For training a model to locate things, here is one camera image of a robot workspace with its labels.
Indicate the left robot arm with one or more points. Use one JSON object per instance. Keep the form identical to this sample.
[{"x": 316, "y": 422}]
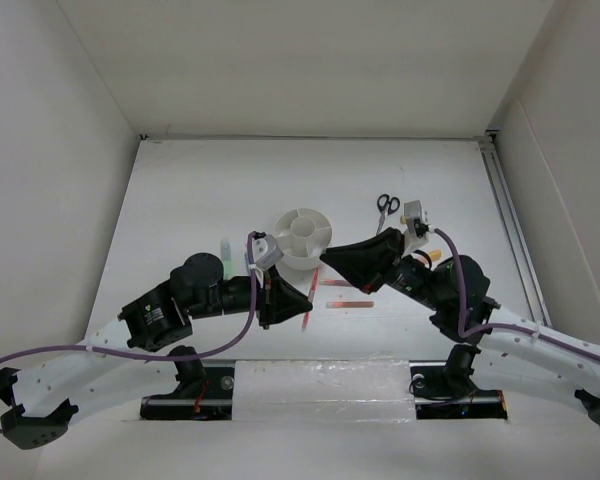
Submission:
[{"x": 140, "y": 354}]

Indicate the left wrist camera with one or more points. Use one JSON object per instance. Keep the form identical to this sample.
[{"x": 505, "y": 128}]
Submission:
[{"x": 263, "y": 251}]

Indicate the purple capped pen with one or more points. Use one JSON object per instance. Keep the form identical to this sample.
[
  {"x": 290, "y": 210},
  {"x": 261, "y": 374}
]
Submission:
[{"x": 335, "y": 283}]

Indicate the aluminium rail at right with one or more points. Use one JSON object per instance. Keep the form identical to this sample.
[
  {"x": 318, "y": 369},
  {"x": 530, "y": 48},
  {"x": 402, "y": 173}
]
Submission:
[{"x": 513, "y": 230}]

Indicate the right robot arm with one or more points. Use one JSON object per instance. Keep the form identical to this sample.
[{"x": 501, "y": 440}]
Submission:
[{"x": 494, "y": 348}]

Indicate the black handled scissors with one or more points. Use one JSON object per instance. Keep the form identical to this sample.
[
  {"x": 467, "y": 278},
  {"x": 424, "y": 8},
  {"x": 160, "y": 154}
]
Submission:
[{"x": 386, "y": 205}]

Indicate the blue correction tape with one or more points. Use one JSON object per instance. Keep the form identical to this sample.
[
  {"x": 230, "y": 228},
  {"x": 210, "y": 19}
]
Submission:
[{"x": 246, "y": 260}]

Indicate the orange highlighter marker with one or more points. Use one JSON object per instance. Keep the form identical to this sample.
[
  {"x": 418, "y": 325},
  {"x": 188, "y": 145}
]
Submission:
[{"x": 434, "y": 255}]

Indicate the pink highlighter pen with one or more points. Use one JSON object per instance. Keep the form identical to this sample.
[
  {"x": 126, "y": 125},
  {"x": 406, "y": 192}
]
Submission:
[{"x": 310, "y": 297}]

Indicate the green highlighter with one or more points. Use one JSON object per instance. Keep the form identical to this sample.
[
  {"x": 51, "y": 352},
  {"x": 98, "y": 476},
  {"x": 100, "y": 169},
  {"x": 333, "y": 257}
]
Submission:
[{"x": 226, "y": 258}]

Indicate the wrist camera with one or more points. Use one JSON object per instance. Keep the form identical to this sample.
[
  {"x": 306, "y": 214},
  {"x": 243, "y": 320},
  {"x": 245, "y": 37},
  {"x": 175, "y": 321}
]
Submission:
[
  {"x": 263, "y": 251},
  {"x": 416, "y": 230}
]

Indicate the brown capped pen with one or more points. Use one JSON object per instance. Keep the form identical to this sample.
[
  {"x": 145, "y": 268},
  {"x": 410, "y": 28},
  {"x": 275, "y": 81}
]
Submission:
[{"x": 350, "y": 304}]

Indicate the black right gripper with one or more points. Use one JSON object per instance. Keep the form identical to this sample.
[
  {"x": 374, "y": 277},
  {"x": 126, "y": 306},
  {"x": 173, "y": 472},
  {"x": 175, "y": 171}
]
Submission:
[{"x": 370, "y": 263}]

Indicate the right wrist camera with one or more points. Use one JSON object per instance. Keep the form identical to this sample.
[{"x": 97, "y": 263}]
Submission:
[{"x": 416, "y": 230}]

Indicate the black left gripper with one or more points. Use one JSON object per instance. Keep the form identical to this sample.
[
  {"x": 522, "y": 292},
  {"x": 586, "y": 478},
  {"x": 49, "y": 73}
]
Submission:
[{"x": 278, "y": 300}]

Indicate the front mounting rail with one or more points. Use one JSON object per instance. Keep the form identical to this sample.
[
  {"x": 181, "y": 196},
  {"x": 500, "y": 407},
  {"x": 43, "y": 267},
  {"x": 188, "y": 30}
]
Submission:
[{"x": 356, "y": 391}]

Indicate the white round divided organizer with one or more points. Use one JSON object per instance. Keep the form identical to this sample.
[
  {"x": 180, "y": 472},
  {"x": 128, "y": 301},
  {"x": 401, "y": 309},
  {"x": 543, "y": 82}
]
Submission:
[{"x": 303, "y": 234}]

